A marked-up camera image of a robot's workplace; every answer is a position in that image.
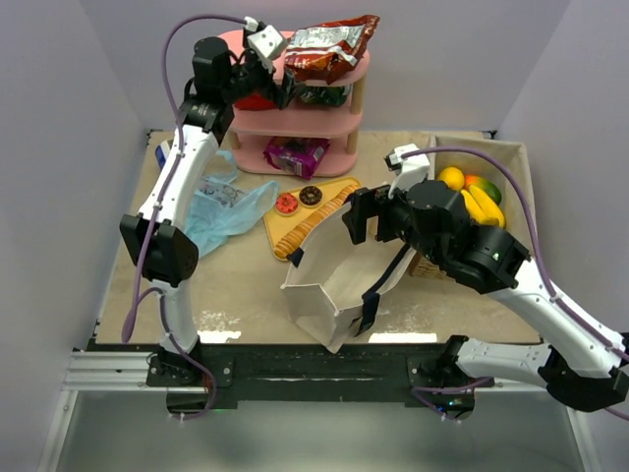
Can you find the wicker basket with liner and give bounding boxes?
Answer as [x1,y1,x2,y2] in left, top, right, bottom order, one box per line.
[415,133,536,250]

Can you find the light blue plastic bag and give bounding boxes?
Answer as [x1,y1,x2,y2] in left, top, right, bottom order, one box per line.
[184,150,279,259]

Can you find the chocolate donut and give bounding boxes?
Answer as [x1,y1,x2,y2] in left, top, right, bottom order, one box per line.
[299,185,323,207]

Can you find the beige canvas tote bag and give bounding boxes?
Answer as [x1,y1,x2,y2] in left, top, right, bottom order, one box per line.
[281,203,416,354]

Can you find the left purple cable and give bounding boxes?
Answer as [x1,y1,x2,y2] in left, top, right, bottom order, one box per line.
[120,13,257,344]

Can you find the pink three-tier shelf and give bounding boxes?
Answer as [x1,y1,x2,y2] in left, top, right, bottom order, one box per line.
[223,52,371,178]

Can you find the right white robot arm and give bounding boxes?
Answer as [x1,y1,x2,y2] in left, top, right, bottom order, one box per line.
[342,180,628,412]

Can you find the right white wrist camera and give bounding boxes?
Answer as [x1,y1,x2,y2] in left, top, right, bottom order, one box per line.
[384,144,430,200]

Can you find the yellow plastic tray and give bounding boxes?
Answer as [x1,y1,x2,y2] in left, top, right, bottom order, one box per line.
[261,176,362,264]

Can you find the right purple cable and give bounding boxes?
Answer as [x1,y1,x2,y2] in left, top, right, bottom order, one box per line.
[401,145,629,422]

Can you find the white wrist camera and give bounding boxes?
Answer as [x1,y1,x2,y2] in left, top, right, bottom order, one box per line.
[243,17,288,73]
[384,144,430,200]

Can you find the red snack packet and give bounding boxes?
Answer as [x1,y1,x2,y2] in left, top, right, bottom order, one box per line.
[234,92,277,111]

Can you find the green snack packet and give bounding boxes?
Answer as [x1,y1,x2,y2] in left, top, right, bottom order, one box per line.
[299,85,353,107]

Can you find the purple snack packet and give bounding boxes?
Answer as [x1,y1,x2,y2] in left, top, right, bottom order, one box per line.
[263,137,330,180]

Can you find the long baguette bread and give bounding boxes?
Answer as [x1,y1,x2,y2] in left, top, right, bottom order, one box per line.
[273,183,361,260]

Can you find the yellow banana bunch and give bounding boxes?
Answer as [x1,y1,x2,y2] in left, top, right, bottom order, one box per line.
[460,185,506,228]

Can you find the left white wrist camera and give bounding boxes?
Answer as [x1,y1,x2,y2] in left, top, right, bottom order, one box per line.
[243,17,288,73]

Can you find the red green mango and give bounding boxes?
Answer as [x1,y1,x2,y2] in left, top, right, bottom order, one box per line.
[464,174,502,205]

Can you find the aluminium frame rail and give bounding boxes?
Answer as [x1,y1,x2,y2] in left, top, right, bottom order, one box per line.
[62,351,543,393]

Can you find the purple cable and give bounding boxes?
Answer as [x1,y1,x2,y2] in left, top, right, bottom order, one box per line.
[401,145,629,422]
[120,13,257,344]

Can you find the red-brown chip bag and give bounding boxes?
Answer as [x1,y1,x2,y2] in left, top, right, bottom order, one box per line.
[284,15,380,85]

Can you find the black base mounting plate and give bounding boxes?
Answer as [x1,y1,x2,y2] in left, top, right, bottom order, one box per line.
[146,343,494,412]

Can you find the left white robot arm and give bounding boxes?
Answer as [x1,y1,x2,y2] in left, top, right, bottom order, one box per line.
[120,29,296,355]

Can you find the blue white paper roll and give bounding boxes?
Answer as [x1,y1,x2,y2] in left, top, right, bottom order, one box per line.
[154,139,173,169]

